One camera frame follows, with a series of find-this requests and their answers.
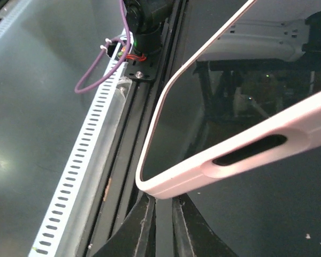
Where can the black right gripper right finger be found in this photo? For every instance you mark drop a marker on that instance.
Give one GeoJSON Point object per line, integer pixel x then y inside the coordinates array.
{"type": "Point", "coordinates": [192, 235]}

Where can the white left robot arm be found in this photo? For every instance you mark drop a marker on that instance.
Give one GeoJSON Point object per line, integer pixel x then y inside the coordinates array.
{"type": "Point", "coordinates": [144, 21]}

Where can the white slotted cable duct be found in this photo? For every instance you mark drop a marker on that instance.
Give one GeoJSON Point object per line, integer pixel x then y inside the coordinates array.
{"type": "Point", "coordinates": [102, 119]}

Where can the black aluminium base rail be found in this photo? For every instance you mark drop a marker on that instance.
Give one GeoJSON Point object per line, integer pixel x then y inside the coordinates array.
{"type": "Point", "coordinates": [117, 193]}

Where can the phone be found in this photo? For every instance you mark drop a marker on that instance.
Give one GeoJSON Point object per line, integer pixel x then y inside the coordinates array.
{"type": "Point", "coordinates": [250, 96]}

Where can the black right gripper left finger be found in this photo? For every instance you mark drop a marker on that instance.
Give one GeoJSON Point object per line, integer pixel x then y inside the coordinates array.
{"type": "Point", "coordinates": [136, 236]}

